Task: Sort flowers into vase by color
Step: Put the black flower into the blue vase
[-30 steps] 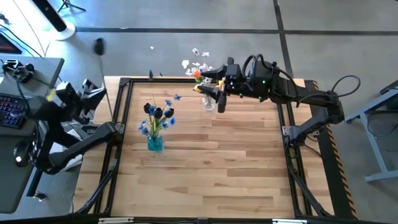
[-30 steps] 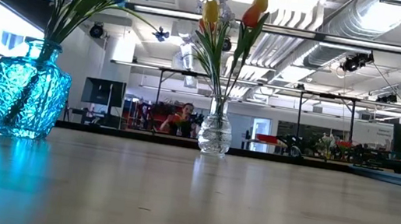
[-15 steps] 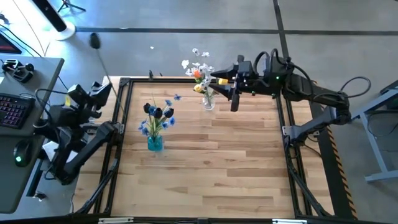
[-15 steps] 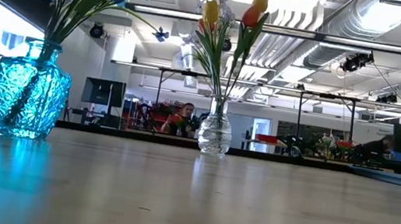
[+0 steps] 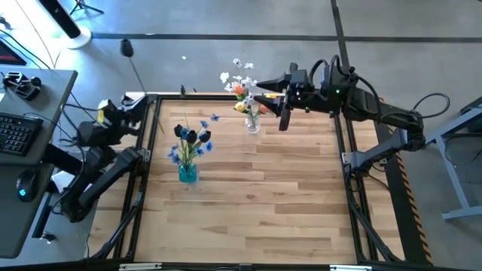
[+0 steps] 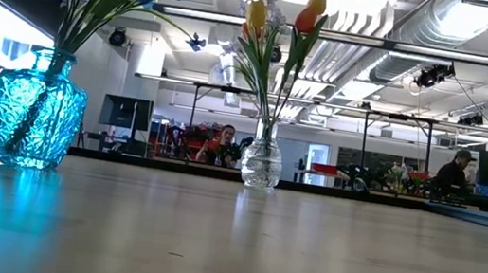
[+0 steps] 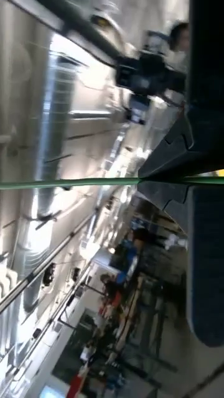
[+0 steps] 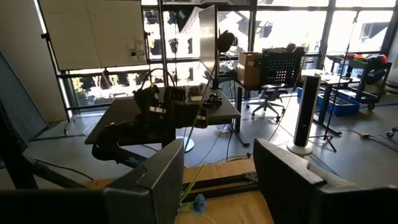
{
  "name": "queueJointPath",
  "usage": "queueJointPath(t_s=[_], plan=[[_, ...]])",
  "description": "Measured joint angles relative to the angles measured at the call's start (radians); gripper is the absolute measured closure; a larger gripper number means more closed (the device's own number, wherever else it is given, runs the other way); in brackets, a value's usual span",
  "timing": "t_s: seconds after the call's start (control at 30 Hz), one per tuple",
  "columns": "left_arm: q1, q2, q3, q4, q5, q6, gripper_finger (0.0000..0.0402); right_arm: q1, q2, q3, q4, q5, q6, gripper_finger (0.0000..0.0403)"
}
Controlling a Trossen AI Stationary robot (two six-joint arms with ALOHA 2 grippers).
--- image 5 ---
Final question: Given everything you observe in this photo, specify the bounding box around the white artificial flower spray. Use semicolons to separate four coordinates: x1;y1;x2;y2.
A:
219;57;260;95

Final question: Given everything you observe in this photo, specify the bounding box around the grey desk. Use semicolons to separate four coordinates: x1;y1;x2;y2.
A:
0;65;79;260

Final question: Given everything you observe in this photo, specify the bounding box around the white floor stand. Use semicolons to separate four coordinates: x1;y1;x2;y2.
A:
37;0;93;50

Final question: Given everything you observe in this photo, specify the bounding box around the black camera on stand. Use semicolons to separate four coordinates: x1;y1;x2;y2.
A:
119;38;147;93

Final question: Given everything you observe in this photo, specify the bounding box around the blue glass vase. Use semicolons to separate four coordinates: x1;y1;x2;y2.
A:
178;162;199;184

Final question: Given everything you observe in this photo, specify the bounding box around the grey metal table frame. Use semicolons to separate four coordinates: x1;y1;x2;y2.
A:
425;96;482;221

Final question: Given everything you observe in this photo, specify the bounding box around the blue artificial flower spray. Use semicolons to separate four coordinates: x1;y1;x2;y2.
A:
166;112;221;169

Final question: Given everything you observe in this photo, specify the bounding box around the black keyboard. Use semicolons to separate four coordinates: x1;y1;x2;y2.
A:
0;111;44;157

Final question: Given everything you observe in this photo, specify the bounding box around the black handheld device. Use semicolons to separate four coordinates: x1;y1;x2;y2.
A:
2;70;43;102

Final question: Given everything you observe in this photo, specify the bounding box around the black computer mouse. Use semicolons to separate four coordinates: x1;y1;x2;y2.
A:
16;169;38;203

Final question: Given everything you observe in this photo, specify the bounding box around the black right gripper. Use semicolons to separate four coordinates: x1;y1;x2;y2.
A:
254;62;332;132

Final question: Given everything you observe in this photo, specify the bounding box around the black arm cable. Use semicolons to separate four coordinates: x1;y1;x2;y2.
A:
411;92;451;120

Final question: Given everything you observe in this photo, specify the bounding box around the white paper sheet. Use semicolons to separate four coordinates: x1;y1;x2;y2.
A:
50;171;76;193

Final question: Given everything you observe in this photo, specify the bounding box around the yellow black hazard strip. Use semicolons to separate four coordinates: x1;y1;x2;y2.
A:
394;153;434;266

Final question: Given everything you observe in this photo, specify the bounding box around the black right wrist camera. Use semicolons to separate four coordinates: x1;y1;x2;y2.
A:
320;64;342;90

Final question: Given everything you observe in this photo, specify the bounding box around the green leafy flower stem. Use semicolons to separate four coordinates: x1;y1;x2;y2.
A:
85;92;417;271

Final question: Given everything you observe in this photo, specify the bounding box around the dark computer monitor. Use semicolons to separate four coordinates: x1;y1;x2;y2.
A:
0;39;28;67

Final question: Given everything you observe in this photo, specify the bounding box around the clear glass vase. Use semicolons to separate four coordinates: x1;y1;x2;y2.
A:
243;84;262;135

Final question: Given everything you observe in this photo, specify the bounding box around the black tripod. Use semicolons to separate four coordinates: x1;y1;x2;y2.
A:
69;0;105;16

